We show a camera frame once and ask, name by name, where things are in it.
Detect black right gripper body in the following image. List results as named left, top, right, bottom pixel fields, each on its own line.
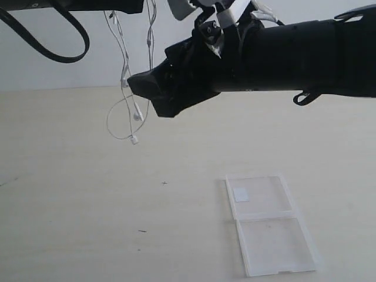
left=163, top=21, right=244, bottom=103

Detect white wired earphones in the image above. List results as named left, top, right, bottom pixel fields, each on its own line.
left=103, top=0, right=158, bottom=145

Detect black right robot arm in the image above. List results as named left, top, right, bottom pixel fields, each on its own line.
left=127, top=4, right=375, bottom=118

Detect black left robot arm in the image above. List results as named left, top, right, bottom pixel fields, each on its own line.
left=1, top=0, right=144, bottom=14

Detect clear plastic storage case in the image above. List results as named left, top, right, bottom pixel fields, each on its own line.
left=225, top=173, right=318, bottom=277

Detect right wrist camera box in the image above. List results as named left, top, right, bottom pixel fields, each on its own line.
left=167, top=0, right=258, bottom=28

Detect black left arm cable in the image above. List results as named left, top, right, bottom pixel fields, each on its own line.
left=0, top=0, right=90, bottom=64

